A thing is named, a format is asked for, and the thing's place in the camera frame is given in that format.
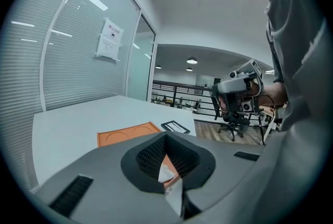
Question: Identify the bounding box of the grey rectangular table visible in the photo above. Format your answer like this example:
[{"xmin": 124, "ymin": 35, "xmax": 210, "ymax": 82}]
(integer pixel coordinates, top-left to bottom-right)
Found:
[{"xmin": 32, "ymin": 95, "xmax": 197, "ymax": 188}]

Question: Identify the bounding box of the black metal railing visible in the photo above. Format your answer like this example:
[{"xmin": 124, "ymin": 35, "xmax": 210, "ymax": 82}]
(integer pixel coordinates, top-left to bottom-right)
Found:
[{"xmin": 151, "ymin": 79, "xmax": 218, "ymax": 121}]

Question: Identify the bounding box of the black cable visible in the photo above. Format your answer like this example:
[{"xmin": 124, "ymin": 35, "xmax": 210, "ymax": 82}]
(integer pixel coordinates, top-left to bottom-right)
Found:
[{"xmin": 259, "ymin": 94, "xmax": 277, "ymax": 110}]

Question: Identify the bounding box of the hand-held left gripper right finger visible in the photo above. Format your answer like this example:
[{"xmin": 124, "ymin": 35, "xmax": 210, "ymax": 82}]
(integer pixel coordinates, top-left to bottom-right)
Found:
[{"xmin": 165, "ymin": 131, "xmax": 265, "ymax": 221}]

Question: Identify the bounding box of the black framed square coaster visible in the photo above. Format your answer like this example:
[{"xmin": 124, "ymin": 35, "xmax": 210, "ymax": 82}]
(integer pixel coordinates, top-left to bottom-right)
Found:
[{"xmin": 160, "ymin": 120, "xmax": 189, "ymax": 134}]

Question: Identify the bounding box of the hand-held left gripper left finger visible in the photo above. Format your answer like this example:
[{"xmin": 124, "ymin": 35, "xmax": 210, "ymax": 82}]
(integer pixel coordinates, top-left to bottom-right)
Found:
[{"xmin": 33, "ymin": 131, "xmax": 182, "ymax": 224}]

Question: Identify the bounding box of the person's grey sweatshirt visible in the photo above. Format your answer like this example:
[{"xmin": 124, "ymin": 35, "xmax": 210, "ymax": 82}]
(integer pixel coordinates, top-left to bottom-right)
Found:
[{"xmin": 223, "ymin": 0, "xmax": 333, "ymax": 224}]

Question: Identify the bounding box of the white paper notice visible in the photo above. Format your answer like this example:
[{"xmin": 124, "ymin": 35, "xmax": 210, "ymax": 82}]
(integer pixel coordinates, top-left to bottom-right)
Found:
[{"xmin": 94, "ymin": 17, "xmax": 124, "ymax": 63}]

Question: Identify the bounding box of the person's right hand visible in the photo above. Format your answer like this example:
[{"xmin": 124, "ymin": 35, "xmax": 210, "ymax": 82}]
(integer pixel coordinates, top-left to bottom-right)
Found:
[{"xmin": 217, "ymin": 95, "xmax": 228, "ymax": 112}]

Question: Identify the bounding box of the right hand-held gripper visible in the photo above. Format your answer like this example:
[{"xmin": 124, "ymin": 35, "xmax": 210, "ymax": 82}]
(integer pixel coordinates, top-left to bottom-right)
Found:
[{"xmin": 211, "ymin": 58, "xmax": 265, "ymax": 116}]

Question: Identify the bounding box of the black office chair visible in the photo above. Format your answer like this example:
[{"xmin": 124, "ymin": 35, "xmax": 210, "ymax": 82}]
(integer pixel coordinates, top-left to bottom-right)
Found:
[{"xmin": 217, "ymin": 110, "xmax": 251, "ymax": 142}]

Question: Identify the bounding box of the orange box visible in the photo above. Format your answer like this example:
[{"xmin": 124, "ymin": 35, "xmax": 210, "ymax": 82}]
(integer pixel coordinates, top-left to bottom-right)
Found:
[{"xmin": 97, "ymin": 121, "xmax": 182, "ymax": 193}]

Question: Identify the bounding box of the person's right forearm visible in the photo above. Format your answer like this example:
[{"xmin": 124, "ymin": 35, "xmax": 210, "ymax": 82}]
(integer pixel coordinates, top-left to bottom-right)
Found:
[{"xmin": 250, "ymin": 81, "xmax": 289, "ymax": 107}]

